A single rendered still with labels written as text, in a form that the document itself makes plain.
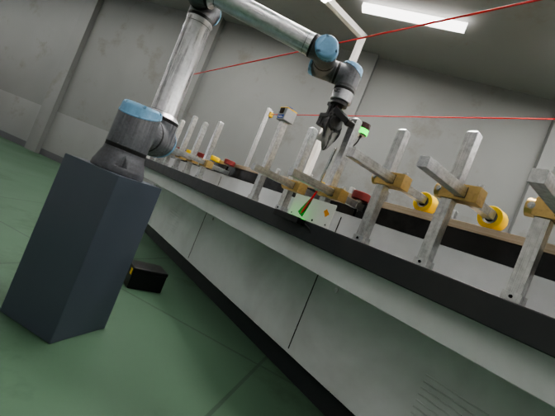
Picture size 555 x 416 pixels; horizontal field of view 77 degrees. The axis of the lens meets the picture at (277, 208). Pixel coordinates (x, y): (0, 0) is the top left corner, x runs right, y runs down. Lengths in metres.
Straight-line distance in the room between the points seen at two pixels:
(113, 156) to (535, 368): 1.36
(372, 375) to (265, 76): 5.35
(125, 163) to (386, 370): 1.19
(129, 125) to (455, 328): 1.22
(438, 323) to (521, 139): 4.85
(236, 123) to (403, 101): 2.63
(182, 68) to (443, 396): 1.53
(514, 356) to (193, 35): 1.53
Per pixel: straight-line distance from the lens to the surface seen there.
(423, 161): 0.97
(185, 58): 1.62
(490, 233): 1.34
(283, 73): 6.14
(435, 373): 1.35
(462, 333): 1.10
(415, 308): 1.16
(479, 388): 1.31
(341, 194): 1.41
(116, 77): 7.69
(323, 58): 1.42
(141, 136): 1.39
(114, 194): 1.30
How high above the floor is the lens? 0.68
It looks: 1 degrees up
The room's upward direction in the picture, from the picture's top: 22 degrees clockwise
